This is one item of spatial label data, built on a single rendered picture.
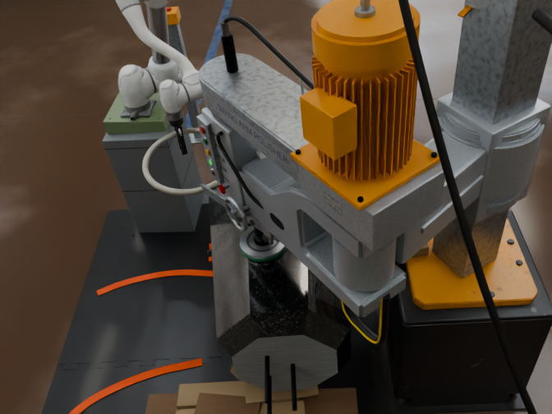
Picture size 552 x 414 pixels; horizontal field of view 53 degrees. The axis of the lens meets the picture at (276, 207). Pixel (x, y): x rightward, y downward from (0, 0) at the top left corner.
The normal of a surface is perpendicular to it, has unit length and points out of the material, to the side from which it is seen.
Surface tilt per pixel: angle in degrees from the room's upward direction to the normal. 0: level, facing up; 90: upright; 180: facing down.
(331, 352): 90
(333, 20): 0
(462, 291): 0
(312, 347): 90
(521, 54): 90
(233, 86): 0
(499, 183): 90
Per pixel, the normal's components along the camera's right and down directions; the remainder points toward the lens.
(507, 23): -0.87, 0.40
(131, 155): -0.08, 0.69
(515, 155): 0.25, 0.65
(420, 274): -0.11, -0.72
